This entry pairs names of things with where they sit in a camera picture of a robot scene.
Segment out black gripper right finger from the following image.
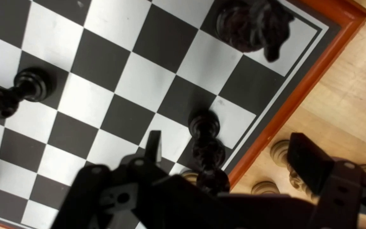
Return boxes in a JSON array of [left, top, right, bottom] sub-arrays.
[[290, 132, 334, 194]]

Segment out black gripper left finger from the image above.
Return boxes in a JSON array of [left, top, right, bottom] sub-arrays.
[[144, 130, 161, 165]]

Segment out black chess piece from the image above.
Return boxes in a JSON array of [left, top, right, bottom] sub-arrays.
[[189, 109, 230, 194]]

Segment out light wooden chess piece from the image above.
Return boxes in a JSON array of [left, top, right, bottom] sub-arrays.
[[270, 140, 315, 200]]

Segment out light wooden chess pawn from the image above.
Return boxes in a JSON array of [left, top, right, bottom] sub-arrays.
[[252, 180, 280, 194]]

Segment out black chess pawn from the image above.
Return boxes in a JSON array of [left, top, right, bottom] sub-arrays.
[[0, 67, 55, 119]]

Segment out black chess knight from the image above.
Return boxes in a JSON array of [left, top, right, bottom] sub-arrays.
[[216, 0, 295, 62]]

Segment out black and white chessboard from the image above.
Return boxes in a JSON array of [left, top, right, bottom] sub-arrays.
[[0, 0, 366, 229]]

